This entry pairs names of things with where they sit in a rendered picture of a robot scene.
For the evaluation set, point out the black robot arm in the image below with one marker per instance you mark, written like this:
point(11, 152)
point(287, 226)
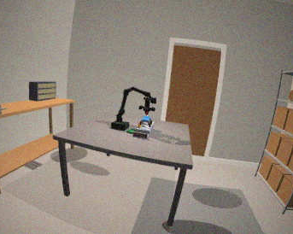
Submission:
point(148, 99)

